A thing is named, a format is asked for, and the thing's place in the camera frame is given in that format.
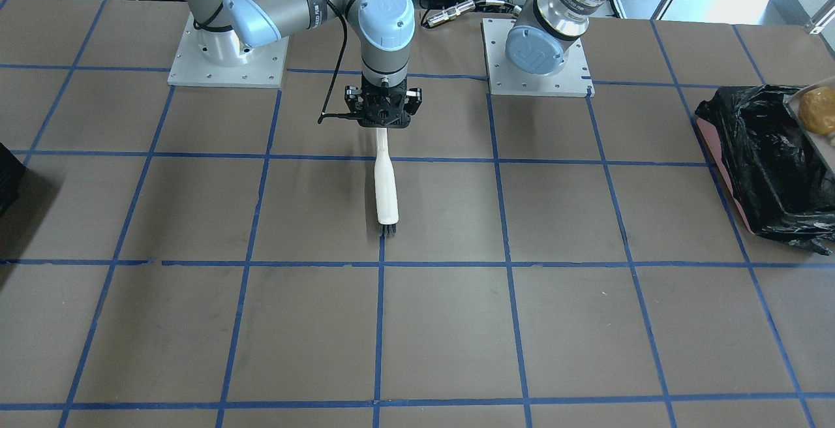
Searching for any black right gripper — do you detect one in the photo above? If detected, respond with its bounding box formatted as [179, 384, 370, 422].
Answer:
[344, 78, 423, 129]

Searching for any white hand brush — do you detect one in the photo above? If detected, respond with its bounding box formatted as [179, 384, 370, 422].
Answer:
[374, 128, 399, 237]

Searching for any brown bread roll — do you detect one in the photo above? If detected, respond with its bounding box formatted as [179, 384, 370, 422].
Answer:
[798, 86, 834, 136]

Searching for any beige plastic dustpan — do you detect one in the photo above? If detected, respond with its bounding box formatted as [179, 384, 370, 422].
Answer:
[783, 77, 834, 173]

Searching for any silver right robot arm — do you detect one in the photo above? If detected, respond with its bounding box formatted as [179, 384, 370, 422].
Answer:
[169, 0, 421, 129]

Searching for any black lined trash bin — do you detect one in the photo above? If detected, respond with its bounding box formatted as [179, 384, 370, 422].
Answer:
[694, 84, 834, 256]

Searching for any silver cable connector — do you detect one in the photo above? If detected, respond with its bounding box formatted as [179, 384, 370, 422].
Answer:
[421, 0, 516, 29]

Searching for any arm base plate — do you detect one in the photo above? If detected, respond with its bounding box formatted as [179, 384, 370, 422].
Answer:
[482, 18, 596, 97]
[167, 14, 289, 89]

